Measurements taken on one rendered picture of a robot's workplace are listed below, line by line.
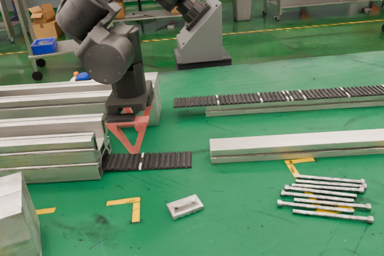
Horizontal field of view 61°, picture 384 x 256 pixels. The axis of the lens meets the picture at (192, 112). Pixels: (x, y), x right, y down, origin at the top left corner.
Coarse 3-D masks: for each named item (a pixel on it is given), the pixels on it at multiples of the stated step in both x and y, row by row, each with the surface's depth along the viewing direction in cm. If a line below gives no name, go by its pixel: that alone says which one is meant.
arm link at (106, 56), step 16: (112, 0) 50; (112, 16) 48; (64, 32) 50; (96, 32) 44; (80, 48) 43; (96, 48) 42; (112, 48) 42; (128, 48) 46; (96, 64) 43; (112, 64) 43; (128, 64) 45; (96, 80) 44; (112, 80) 44
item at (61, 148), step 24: (0, 120) 63; (24, 120) 62; (48, 120) 62; (72, 120) 61; (96, 120) 61; (0, 144) 55; (24, 144) 55; (48, 144) 54; (72, 144) 55; (96, 144) 57; (0, 168) 58; (24, 168) 58; (48, 168) 57; (72, 168) 57; (96, 168) 57
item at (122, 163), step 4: (120, 156) 63; (124, 156) 63; (128, 156) 63; (120, 160) 62; (124, 160) 62; (128, 160) 62; (120, 164) 61; (124, 164) 61; (116, 168) 60; (120, 168) 60; (124, 168) 60
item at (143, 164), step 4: (140, 156) 63; (144, 156) 63; (148, 156) 63; (140, 160) 62; (144, 160) 62; (148, 160) 62; (140, 164) 61; (144, 164) 61; (148, 164) 61; (140, 168) 60; (144, 168) 60
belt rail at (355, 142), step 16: (224, 144) 61; (240, 144) 60; (256, 144) 60; (272, 144) 60; (288, 144) 59; (304, 144) 59; (320, 144) 59; (336, 144) 59; (352, 144) 59; (368, 144) 59; (224, 160) 60; (240, 160) 60; (256, 160) 60
